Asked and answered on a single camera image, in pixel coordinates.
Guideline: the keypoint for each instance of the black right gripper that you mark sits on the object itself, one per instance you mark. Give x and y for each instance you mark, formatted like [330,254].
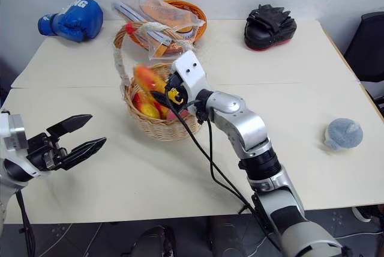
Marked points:
[175,87]

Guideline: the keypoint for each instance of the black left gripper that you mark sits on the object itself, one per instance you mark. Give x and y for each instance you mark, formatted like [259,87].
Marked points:
[45,153]

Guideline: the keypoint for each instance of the orange yellow mango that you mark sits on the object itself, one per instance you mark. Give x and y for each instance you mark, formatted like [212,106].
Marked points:
[147,78]

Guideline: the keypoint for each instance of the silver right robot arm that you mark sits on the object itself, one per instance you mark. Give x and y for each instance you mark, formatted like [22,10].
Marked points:
[255,131]

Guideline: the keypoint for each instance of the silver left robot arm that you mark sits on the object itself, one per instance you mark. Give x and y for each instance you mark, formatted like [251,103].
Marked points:
[7,185]

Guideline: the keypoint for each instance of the orange woven basket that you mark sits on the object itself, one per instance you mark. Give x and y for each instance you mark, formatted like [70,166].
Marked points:
[198,16]

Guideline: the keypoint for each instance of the orange red fruit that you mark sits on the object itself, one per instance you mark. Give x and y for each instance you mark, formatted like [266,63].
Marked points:
[163,110]

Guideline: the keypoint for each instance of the yellow red fruit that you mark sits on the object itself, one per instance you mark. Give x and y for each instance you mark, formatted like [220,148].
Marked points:
[151,111]

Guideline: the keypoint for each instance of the small red fruit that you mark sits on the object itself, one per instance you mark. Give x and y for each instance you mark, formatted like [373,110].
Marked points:
[137,100]

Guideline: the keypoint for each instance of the pink fruit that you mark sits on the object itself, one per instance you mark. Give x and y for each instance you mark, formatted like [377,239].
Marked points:
[177,114]

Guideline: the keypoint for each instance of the plastic bag with yellow item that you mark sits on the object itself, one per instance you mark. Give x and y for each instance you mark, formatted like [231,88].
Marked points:
[163,47]

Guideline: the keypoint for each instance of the long plastic bag white strips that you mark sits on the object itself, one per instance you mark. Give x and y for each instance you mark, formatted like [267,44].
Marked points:
[141,18]

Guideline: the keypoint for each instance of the plastic bag with orange item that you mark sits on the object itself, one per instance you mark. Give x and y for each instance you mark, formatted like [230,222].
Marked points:
[168,13]

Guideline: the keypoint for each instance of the blue boxing glove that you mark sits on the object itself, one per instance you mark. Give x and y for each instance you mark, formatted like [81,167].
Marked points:
[75,18]

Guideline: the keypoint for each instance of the black boxing focus pad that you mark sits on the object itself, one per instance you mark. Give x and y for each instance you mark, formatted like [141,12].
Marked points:
[270,33]

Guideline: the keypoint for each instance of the grey ball in plastic wrap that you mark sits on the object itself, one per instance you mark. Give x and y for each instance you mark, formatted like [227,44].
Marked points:
[345,134]

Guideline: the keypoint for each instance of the black chair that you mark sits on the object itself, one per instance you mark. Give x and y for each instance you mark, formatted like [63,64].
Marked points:
[366,47]

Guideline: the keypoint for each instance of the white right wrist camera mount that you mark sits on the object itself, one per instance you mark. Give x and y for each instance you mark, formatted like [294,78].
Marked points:
[192,74]

